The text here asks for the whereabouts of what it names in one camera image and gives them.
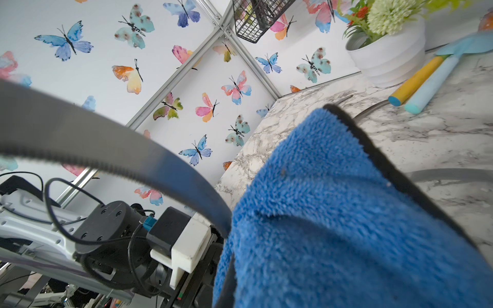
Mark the yellow handled garden tool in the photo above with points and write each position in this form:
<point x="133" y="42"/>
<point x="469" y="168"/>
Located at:
<point x="408" y="88"/>

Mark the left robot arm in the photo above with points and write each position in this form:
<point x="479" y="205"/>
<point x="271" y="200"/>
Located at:
<point x="37" y="242"/>

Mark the blue microfiber rag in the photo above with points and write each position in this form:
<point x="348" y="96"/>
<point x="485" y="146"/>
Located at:
<point x="329" y="221"/>

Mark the teal garden trowel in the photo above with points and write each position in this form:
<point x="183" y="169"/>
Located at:
<point x="480" y="42"/>

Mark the black wire wall basket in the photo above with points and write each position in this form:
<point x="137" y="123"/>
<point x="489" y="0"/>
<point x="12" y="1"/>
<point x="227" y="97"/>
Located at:
<point x="253" y="18"/>

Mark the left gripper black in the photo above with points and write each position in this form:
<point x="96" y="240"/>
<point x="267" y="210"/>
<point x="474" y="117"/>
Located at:
<point x="112" y="248"/>

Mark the white pot with plant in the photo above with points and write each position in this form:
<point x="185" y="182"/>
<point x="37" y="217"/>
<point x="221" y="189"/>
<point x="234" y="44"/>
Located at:
<point x="386" y="39"/>

